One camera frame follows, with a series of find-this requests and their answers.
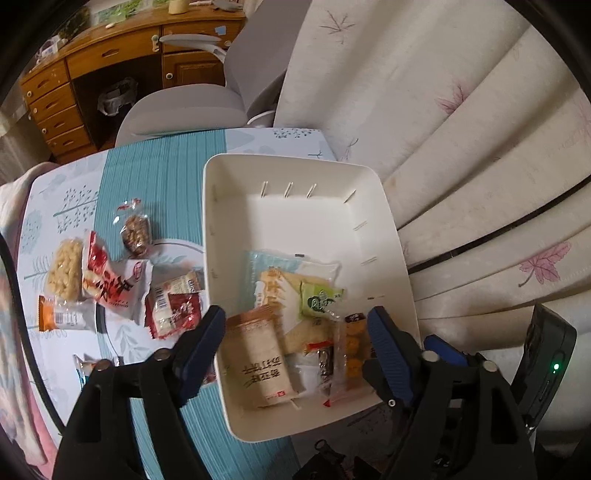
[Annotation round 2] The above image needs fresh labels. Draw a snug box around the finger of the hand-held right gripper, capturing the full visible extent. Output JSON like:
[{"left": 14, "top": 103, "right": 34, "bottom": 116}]
[
  {"left": 422, "top": 335, "right": 469, "bottom": 367},
  {"left": 293, "top": 438, "right": 384, "bottom": 480}
]

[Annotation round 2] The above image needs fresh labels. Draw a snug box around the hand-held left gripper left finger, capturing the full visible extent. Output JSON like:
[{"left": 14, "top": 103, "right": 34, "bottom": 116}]
[{"left": 52, "top": 305, "right": 227, "bottom": 480}]

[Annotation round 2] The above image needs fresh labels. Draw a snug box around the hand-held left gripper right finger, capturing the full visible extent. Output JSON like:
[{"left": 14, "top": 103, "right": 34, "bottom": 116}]
[{"left": 362, "top": 306, "right": 539, "bottom": 480}]

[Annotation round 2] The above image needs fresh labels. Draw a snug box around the small clear cracker packet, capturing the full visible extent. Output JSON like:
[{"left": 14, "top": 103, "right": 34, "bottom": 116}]
[{"left": 337, "top": 311, "right": 372, "bottom": 393}]

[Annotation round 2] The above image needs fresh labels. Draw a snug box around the beige rice cracker packet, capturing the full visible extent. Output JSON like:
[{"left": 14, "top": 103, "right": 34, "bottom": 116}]
[{"left": 224, "top": 309, "right": 301, "bottom": 409}]

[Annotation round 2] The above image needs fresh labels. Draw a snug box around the clear bag of mixed snacks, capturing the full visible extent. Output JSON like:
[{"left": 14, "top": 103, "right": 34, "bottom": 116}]
[{"left": 302, "top": 339, "right": 345, "bottom": 409}]

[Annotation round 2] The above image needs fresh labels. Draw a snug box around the green snack packet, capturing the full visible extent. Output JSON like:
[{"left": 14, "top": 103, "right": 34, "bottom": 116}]
[{"left": 300, "top": 281, "right": 346, "bottom": 319}]

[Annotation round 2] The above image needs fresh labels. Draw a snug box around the large clear cracker bag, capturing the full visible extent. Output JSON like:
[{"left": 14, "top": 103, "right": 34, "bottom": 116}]
[{"left": 247, "top": 249, "right": 345, "bottom": 356}]

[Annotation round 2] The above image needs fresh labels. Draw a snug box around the red and white snack packet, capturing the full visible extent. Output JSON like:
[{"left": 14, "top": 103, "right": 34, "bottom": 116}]
[{"left": 82, "top": 231, "right": 154, "bottom": 324}]

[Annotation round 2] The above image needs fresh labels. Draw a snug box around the white and blue packet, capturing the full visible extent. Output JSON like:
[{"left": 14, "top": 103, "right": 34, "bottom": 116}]
[{"left": 73, "top": 353, "right": 100, "bottom": 386}]

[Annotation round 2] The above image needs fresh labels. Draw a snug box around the small clear nut packet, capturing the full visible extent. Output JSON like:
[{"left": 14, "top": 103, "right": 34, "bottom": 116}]
[{"left": 115, "top": 198, "right": 153, "bottom": 259}]

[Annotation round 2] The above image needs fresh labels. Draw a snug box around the orange and white snack packet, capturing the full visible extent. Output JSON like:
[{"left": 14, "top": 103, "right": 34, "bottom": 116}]
[{"left": 38, "top": 295, "right": 95, "bottom": 333}]

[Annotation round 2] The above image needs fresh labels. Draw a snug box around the white plastic storage bin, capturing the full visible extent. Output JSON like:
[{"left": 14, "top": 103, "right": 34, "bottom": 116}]
[{"left": 202, "top": 153, "right": 420, "bottom": 443}]

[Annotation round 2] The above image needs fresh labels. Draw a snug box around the yellow puffed snack packet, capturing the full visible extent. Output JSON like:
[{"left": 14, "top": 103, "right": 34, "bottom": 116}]
[{"left": 45, "top": 237, "right": 86, "bottom": 301}]

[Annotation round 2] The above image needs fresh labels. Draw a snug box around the red packet with clear window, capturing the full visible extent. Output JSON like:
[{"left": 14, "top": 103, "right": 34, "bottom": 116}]
[{"left": 144, "top": 270, "right": 206, "bottom": 340}]

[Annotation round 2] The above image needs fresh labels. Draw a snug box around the printed teal tablecloth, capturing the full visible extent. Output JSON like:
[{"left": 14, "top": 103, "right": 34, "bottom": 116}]
[{"left": 14, "top": 127, "right": 342, "bottom": 480}]

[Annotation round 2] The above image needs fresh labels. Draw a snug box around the white leaf print curtain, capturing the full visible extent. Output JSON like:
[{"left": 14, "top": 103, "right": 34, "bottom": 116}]
[{"left": 272, "top": 0, "right": 591, "bottom": 462}]

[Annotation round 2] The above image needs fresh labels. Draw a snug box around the floral quilt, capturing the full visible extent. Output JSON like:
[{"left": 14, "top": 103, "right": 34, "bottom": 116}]
[{"left": 0, "top": 161, "right": 51, "bottom": 467}]

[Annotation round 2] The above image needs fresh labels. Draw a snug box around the grey office chair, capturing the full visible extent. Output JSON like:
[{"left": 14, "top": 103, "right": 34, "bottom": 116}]
[{"left": 115, "top": 0, "right": 315, "bottom": 148}]

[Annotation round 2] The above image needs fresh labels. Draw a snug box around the trash bin with bag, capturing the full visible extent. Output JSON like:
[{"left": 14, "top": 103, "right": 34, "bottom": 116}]
[{"left": 97, "top": 78, "right": 139, "bottom": 116}]

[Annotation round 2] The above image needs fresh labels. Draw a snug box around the wooden desk with drawers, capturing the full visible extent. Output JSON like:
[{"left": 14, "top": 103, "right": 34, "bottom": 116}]
[{"left": 18, "top": 9, "right": 247, "bottom": 162}]

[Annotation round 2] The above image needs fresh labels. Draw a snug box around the large green picture card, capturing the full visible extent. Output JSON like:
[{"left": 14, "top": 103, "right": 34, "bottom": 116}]
[{"left": 92, "top": 0, "right": 153, "bottom": 21}]

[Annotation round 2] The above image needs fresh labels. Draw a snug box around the dark floral pouch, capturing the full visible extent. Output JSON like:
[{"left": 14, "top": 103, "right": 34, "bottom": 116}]
[{"left": 58, "top": 7, "right": 93, "bottom": 40}]

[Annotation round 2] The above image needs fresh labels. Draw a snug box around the black cable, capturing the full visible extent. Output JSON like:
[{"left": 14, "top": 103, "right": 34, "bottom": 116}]
[{"left": 0, "top": 233, "right": 65, "bottom": 432}]

